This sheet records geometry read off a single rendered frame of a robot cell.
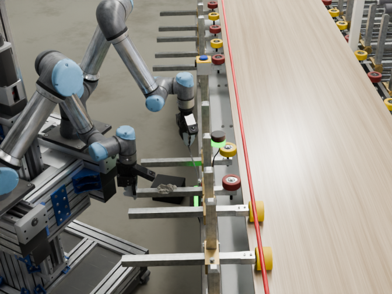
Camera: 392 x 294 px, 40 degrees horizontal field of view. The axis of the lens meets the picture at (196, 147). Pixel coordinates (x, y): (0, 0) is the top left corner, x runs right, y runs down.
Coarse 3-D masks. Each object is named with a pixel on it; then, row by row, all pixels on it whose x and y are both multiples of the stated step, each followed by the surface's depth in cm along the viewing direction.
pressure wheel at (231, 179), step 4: (224, 176) 232; (228, 176) 232; (232, 176) 233; (236, 176) 232; (224, 180) 230; (228, 180) 230; (232, 180) 230; (236, 180) 230; (240, 180) 230; (224, 184) 229; (228, 184) 228; (232, 184) 227; (236, 184) 228; (240, 184) 231; (224, 188) 230; (228, 188) 229; (232, 188) 228; (236, 188) 229; (232, 196) 235
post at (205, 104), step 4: (204, 104) 241; (208, 104) 241; (204, 108) 242; (208, 108) 242; (204, 112) 243; (208, 112) 243; (204, 116) 244; (208, 116) 244; (204, 120) 246; (208, 120) 246; (204, 124) 247; (208, 124) 247; (204, 128) 248; (208, 128) 248; (204, 132) 249; (208, 132) 249
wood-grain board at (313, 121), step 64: (256, 0) 421; (320, 0) 417; (256, 64) 325; (320, 64) 323; (256, 128) 265; (320, 128) 263; (384, 128) 262; (256, 192) 223; (320, 192) 222; (384, 192) 221; (320, 256) 193; (384, 256) 192
